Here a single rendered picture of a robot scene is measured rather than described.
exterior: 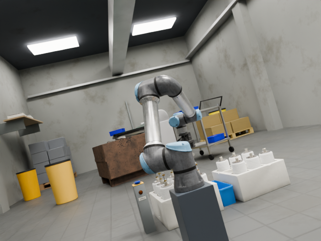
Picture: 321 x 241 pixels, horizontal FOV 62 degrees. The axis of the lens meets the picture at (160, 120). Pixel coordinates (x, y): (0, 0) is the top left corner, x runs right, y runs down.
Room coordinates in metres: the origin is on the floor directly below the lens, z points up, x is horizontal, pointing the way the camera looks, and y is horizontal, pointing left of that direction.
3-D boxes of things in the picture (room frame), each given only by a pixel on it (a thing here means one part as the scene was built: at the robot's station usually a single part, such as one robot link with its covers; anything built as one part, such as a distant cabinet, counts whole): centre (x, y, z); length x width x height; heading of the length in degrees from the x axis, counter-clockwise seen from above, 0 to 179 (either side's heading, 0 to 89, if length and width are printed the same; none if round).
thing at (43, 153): (7.09, 3.01, 0.58); 1.15 x 0.77 x 1.15; 12
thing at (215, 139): (4.28, -0.58, 0.43); 0.92 x 0.54 x 0.87; 27
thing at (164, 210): (1.89, -0.01, 0.09); 0.39 x 0.39 x 0.18; 15
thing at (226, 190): (1.96, -0.27, 0.06); 0.30 x 0.11 x 0.12; 14
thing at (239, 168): (1.89, -0.44, 0.16); 0.10 x 0.10 x 0.18
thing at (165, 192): (1.75, 0.08, 0.16); 0.10 x 0.10 x 0.18
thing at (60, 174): (3.85, 1.60, 0.29); 0.37 x 0.36 x 0.58; 11
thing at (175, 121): (1.83, -0.11, 0.64); 0.11 x 0.11 x 0.08; 70
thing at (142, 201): (1.75, 0.25, 0.16); 0.07 x 0.07 x 0.31; 15
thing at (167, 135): (8.40, 0.03, 0.63); 0.66 x 0.54 x 1.26; 102
